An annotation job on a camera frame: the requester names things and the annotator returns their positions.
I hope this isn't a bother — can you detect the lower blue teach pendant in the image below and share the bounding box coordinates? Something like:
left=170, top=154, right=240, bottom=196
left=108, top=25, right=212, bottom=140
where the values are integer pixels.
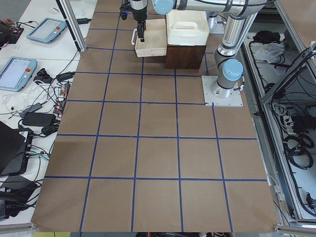
left=0, top=57, right=38, bottom=92

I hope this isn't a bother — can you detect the aluminium frame post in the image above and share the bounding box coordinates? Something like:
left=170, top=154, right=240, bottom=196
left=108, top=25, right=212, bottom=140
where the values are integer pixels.
left=56, top=0, right=86, bottom=53

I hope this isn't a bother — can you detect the upper blue teach pendant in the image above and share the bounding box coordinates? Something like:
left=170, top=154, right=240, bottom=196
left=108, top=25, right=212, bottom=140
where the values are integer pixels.
left=27, top=18, right=67, bottom=43

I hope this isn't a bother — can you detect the wooden drawer with white handle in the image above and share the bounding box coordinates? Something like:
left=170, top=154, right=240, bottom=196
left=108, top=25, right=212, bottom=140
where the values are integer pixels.
left=131, top=19, right=167, bottom=57

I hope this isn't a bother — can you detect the small black power brick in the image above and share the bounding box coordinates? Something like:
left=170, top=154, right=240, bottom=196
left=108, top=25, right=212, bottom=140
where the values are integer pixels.
left=77, top=18, right=91, bottom=25

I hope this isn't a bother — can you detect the black power adapter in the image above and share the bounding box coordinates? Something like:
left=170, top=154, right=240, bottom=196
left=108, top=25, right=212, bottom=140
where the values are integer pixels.
left=22, top=113, right=56, bottom=127

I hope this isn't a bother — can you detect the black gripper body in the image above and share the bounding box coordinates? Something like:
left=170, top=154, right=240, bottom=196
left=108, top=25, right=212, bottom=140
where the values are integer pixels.
left=130, top=0, right=147, bottom=22

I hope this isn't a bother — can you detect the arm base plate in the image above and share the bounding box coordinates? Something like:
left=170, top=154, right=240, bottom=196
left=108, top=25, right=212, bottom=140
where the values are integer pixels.
left=201, top=76, right=243, bottom=107

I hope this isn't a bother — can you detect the white crumpled cloth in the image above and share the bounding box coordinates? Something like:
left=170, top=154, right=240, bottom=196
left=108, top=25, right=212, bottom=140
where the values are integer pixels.
left=254, top=43, right=285, bottom=63

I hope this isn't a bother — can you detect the black laptop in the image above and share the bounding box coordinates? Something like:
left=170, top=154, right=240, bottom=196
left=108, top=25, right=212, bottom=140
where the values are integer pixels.
left=0, top=122, right=33, bottom=176

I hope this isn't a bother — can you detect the white plastic tray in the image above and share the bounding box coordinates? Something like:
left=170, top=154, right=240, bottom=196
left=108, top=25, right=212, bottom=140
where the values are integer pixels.
left=166, top=10, right=209, bottom=46

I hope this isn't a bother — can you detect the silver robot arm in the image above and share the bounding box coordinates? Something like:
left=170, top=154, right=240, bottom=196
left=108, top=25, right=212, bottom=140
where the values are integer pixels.
left=152, top=0, right=266, bottom=99

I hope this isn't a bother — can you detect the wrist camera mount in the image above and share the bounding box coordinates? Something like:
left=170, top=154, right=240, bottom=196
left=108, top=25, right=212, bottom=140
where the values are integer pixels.
left=119, top=0, right=130, bottom=20

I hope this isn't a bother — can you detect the blue teach pendant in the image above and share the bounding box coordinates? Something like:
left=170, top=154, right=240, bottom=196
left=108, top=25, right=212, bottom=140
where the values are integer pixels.
left=27, top=18, right=67, bottom=43
left=0, top=57, right=38, bottom=92

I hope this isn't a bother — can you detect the dark wooden cabinet box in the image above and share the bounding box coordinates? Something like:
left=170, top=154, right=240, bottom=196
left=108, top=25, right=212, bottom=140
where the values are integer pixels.
left=165, top=44, right=206, bottom=69

